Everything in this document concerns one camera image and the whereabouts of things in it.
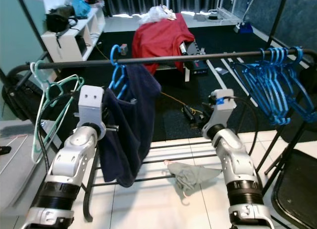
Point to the black metal clothes rack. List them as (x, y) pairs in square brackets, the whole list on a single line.
[(178, 58)]

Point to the mint green plastic hanger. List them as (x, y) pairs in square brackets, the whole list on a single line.
[(35, 70), (74, 80)]

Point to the white long slat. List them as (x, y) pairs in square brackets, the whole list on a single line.
[(218, 76), (237, 78)]

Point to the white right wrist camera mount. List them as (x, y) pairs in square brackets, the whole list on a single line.
[(223, 108)]

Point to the red cloth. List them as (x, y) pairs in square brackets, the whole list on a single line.
[(161, 41)]

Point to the blue plastic hanger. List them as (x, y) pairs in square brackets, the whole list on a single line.
[(257, 75), (118, 73), (267, 83), (287, 90), (302, 83), (277, 88)]

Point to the white low shelf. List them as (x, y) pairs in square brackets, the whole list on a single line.
[(74, 41)]

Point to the dark carpet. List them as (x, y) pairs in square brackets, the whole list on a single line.
[(203, 120)]

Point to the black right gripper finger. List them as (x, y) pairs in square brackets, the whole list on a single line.
[(202, 110), (190, 114)]

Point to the navy blue knit garment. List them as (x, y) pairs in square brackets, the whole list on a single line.
[(131, 130)]

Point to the white bench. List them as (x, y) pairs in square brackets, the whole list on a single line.
[(187, 74)]

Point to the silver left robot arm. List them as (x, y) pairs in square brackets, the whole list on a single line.
[(69, 174)]

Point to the blue bag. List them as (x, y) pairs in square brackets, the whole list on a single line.
[(81, 6)]

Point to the grey-green garment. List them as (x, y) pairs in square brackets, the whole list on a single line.
[(195, 175)]

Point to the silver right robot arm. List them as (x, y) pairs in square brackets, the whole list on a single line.
[(240, 174)]

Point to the white plastic bag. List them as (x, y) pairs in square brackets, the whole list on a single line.
[(157, 14)]

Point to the black bag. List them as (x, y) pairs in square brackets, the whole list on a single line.
[(59, 20)]

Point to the pink plastic hanger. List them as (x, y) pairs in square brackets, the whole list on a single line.
[(184, 202)]

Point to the black backpack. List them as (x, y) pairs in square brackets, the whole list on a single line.
[(17, 103)]

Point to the dark curtain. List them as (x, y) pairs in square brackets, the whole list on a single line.
[(153, 2)]

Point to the mop with blue head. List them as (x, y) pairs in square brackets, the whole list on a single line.
[(242, 27)]

